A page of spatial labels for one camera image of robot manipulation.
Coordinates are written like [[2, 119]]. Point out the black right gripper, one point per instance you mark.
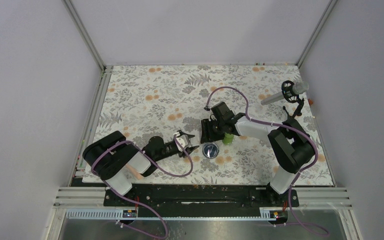
[[206, 126]]

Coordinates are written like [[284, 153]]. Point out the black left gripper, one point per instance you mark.
[[189, 149]]

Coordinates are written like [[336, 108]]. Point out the green pill bottle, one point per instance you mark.
[[228, 139]]

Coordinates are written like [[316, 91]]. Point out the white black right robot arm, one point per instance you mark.
[[290, 144]]

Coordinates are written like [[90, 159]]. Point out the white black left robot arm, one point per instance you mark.
[[108, 157]]

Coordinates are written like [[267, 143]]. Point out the floral patterned table mat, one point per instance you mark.
[[152, 100]]

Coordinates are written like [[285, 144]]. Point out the silver microphone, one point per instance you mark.
[[290, 92]]

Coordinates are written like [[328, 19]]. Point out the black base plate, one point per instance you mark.
[[195, 201]]

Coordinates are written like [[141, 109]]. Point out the aluminium rail frame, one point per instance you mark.
[[87, 203]]

